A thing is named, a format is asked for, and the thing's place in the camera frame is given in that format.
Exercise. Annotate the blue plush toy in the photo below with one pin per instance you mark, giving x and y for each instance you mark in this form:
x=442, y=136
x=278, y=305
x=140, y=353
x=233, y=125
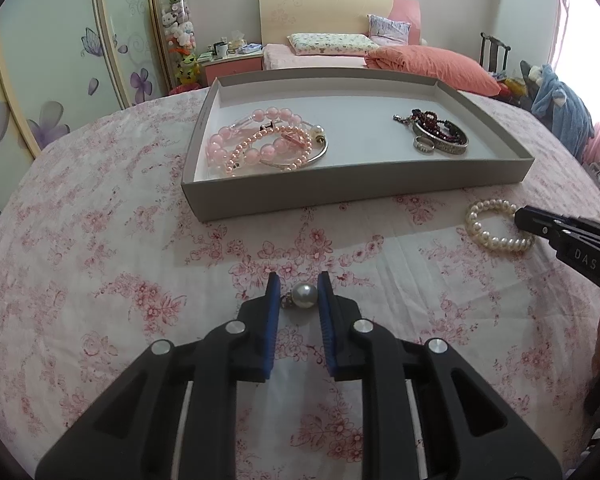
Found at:
x=565, y=110

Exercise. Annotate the floral pillow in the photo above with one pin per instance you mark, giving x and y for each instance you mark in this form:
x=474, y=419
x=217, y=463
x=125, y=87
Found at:
x=330, y=44

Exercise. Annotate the silver bangle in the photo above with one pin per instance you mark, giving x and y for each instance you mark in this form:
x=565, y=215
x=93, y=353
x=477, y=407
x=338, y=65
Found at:
x=324, y=152

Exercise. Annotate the small lavender pillow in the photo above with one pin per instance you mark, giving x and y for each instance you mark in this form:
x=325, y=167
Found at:
x=390, y=29

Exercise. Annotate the grey cardboard tray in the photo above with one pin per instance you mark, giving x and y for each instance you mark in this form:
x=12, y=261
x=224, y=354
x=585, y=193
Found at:
x=360, y=135

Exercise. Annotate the pearl earring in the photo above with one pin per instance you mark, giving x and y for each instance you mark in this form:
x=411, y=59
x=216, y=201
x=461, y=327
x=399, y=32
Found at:
x=318, y=132
x=302, y=296

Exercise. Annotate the yellow plush toy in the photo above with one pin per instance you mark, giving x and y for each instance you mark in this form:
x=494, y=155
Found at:
x=188, y=70

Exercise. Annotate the pink bed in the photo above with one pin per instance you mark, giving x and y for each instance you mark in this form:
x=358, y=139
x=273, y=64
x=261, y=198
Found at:
x=280, y=57

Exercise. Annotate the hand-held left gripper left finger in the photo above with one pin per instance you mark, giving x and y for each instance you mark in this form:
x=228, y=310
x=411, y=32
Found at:
x=272, y=320

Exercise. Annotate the clear tube of plush toys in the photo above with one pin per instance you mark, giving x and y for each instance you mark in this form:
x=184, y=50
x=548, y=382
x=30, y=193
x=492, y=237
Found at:
x=177, y=20

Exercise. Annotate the cream and pink headboard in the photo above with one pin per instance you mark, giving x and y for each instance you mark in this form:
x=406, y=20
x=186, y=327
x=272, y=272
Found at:
x=320, y=10

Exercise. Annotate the flower-painted wardrobe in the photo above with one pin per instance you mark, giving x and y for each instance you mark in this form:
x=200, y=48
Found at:
x=55, y=60

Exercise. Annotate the dark wooden chair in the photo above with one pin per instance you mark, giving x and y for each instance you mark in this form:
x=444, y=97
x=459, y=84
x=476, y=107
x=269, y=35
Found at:
x=495, y=52

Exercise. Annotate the white mug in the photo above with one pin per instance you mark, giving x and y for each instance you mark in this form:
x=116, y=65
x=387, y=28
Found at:
x=221, y=49

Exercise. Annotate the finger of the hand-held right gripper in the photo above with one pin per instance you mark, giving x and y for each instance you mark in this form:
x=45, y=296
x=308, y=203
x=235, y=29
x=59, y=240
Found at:
x=535, y=221

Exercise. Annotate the pink nightstand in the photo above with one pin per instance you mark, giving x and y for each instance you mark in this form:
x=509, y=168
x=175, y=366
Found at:
x=232, y=70

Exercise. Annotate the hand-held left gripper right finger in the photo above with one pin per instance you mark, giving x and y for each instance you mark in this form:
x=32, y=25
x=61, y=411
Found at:
x=325, y=320

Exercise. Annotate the pink floral cloth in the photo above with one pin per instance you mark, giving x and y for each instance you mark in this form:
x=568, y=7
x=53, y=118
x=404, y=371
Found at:
x=105, y=260

